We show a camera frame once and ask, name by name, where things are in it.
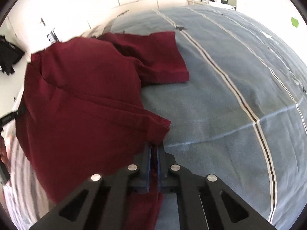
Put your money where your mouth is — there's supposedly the dark red shirt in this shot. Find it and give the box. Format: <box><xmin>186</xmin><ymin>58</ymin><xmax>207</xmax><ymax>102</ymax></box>
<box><xmin>16</xmin><ymin>31</ymin><xmax>190</xmax><ymax>230</ymax></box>

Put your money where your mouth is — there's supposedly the grey white striped blanket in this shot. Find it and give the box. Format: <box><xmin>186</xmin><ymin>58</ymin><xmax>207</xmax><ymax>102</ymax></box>
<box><xmin>2</xmin><ymin>133</ymin><xmax>58</xmax><ymax>228</ymax></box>

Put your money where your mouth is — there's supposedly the grey striped bed sheet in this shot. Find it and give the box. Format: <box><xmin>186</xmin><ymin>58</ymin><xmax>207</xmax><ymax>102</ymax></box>
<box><xmin>111</xmin><ymin>5</ymin><xmax>306</xmax><ymax>229</ymax></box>

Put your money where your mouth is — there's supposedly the black hanging garment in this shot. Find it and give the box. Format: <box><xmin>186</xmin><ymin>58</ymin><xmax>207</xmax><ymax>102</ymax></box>
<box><xmin>0</xmin><ymin>35</ymin><xmax>25</xmax><ymax>75</ymax></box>

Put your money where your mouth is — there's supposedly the cluttered side table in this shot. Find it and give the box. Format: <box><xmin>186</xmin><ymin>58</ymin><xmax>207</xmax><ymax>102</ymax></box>
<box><xmin>187</xmin><ymin>0</ymin><xmax>236</xmax><ymax>10</ymax></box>

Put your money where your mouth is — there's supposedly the green wall sticker lower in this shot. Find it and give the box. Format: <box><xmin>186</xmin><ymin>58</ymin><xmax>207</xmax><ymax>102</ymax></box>
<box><xmin>291</xmin><ymin>17</ymin><xmax>299</xmax><ymax>28</ymax></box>

